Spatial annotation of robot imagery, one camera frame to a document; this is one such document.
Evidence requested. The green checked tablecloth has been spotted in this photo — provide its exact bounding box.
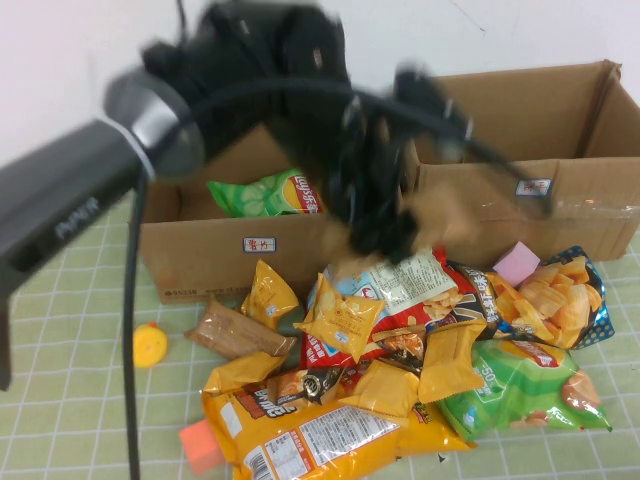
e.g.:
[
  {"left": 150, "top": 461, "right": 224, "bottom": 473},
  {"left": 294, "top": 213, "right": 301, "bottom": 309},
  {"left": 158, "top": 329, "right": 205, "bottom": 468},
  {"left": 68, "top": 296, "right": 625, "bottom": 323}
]
[{"left": 0, "top": 194, "right": 640, "bottom": 480}]

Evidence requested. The small black orange chip pack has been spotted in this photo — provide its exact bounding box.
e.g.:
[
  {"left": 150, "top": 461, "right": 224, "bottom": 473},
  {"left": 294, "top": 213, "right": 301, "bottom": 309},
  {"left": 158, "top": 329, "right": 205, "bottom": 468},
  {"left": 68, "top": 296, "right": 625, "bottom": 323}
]
[
  {"left": 372, "top": 329, "right": 427, "bottom": 375},
  {"left": 266, "top": 366, "right": 346, "bottom": 407}
]

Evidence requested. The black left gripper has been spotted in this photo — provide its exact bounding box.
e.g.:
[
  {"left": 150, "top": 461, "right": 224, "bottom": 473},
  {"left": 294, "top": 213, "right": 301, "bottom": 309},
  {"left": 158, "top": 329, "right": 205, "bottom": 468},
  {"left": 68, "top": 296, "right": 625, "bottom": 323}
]
[{"left": 324, "top": 99, "right": 434, "bottom": 266}]

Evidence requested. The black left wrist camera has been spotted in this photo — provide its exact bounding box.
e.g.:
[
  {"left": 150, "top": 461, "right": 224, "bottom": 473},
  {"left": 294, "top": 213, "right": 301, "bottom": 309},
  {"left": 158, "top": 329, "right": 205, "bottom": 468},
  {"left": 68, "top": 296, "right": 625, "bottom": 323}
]
[{"left": 392, "top": 59, "right": 476, "bottom": 151}]

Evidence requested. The pink foam block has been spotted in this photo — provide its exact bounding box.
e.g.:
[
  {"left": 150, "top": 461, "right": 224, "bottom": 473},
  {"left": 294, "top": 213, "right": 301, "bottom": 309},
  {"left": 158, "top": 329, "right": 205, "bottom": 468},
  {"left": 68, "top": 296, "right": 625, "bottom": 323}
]
[{"left": 492, "top": 240, "right": 542, "bottom": 289}]

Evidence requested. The green cucumber Lay's chip bag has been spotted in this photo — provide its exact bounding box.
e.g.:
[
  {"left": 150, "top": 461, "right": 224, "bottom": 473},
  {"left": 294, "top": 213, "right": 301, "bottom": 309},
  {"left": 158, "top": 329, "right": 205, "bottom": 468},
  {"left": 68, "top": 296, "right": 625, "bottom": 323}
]
[{"left": 207, "top": 168, "right": 326, "bottom": 219}]

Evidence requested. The small yellow snack pack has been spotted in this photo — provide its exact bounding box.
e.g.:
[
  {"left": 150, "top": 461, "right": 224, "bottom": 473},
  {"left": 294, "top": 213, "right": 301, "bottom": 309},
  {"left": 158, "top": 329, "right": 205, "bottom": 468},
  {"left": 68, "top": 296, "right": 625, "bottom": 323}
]
[
  {"left": 293, "top": 272, "right": 387, "bottom": 365},
  {"left": 338, "top": 358, "right": 421, "bottom": 419},
  {"left": 240, "top": 258, "right": 301, "bottom": 332},
  {"left": 417, "top": 318, "right": 489, "bottom": 405}
]

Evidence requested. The large green Lay's chip bag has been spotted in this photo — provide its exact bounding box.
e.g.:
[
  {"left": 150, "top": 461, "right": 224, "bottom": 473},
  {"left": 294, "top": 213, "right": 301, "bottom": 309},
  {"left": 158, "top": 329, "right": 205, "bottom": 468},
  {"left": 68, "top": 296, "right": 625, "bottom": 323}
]
[{"left": 433, "top": 338, "right": 614, "bottom": 444}]

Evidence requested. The black and blue chip bag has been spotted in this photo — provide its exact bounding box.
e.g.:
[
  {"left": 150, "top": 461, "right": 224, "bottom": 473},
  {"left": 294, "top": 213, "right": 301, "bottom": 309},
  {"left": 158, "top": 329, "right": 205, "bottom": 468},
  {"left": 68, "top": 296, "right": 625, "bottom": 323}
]
[{"left": 444, "top": 244, "right": 616, "bottom": 351}]

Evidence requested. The red and white chip bag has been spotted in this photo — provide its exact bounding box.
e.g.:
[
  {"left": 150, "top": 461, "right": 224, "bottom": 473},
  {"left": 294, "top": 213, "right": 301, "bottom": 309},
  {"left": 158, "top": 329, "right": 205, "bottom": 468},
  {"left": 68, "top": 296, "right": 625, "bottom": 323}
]
[{"left": 299, "top": 244, "right": 464, "bottom": 371}]

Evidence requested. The long black camera cable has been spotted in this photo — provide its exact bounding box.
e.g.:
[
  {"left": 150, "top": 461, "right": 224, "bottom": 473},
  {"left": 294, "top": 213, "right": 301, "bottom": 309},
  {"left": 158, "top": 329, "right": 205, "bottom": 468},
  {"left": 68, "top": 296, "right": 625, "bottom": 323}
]
[{"left": 122, "top": 77, "right": 556, "bottom": 480}]

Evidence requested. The white label blue border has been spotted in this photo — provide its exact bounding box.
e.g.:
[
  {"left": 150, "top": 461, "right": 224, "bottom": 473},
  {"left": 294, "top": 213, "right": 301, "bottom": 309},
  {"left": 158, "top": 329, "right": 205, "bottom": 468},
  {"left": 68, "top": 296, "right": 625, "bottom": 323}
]
[
  {"left": 514, "top": 177, "right": 552, "bottom": 199},
  {"left": 242, "top": 236, "right": 278, "bottom": 254}
]

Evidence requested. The large yellow chip bag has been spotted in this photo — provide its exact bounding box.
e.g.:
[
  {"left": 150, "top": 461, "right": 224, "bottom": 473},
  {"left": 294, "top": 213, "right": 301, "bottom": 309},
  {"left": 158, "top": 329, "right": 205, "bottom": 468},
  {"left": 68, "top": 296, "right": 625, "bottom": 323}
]
[{"left": 201, "top": 382, "right": 476, "bottom": 480}]

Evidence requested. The plain brown cardboard box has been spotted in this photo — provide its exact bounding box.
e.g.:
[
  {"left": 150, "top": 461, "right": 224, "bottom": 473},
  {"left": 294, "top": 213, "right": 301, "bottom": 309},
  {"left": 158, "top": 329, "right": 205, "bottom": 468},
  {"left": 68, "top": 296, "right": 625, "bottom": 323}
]
[{"left": 130, "top": 102, "right": 405, "bottom": 306}]

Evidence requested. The cardboard box with clear tape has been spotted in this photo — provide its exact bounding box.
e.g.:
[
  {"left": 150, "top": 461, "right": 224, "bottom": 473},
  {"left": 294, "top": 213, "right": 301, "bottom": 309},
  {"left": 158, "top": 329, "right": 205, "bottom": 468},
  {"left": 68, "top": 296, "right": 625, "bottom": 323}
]
[{"left": 397, "top": 59, "right": 640, "bottom": 264}]

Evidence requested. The orange foam block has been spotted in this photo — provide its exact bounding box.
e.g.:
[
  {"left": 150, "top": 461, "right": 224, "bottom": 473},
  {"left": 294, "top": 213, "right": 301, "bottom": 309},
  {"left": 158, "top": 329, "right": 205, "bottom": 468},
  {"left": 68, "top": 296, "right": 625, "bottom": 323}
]
[{"left": 178, "top": 418, "right": 226, "bottom": 476}]

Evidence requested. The yellow duck toy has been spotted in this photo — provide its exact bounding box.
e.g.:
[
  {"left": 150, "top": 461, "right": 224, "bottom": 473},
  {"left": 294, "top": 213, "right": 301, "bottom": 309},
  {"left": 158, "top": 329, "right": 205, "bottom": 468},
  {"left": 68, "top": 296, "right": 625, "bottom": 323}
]
[{"left": 132, "top": 323, "right": 170, "bottom": 370}]

